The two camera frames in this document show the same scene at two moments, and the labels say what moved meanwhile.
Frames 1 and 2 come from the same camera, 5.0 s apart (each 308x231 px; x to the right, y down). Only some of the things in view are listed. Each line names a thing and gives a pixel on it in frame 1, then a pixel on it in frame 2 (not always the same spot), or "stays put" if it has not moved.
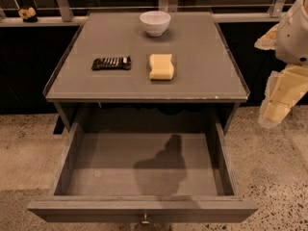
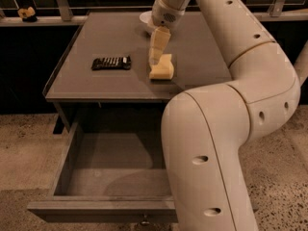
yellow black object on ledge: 28,14 stays put
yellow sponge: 161,66 stays put
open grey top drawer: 143,170 stays put
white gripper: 294,38 → 166,16
